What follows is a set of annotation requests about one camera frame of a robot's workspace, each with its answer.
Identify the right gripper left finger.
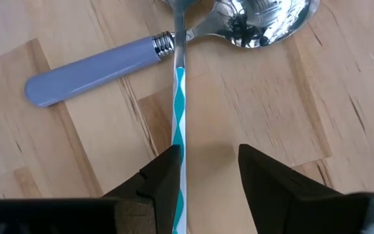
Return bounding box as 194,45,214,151
102,144,183,234

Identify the purple handled spoon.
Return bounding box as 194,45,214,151
24,0,321,109

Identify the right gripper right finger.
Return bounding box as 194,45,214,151
238,144,370,234

